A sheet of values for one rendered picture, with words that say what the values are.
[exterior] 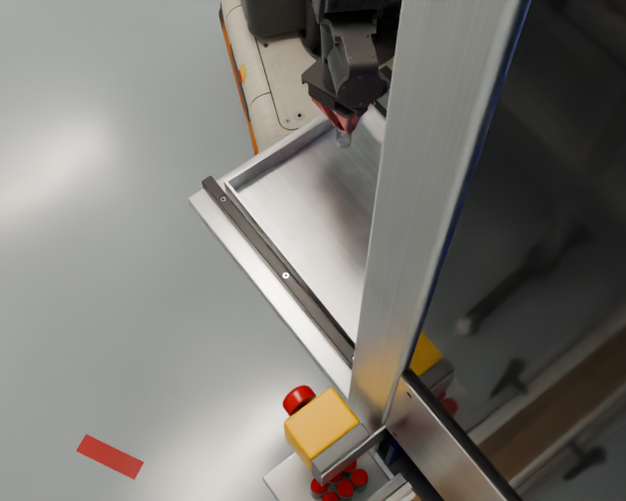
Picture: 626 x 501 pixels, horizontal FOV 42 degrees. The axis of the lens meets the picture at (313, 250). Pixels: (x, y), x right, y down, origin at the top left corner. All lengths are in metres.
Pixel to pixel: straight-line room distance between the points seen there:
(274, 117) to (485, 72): 1.67
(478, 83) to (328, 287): 0.79
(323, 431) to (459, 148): 0.55
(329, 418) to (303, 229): 0.35
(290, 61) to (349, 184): 0.95
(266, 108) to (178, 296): 0.53
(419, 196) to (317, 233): 0.69
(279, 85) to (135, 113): 0.53
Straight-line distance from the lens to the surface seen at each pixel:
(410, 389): 0.77
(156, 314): 2.12
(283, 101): 2.07
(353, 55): 0.96
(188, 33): 2.60
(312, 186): 1.23
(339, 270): 1.16
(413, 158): 0.48
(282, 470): 1.08
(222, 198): 1.21
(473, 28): 0.37
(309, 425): 0.93
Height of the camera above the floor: 1.94
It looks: 64 degrees down
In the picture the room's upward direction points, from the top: straight up
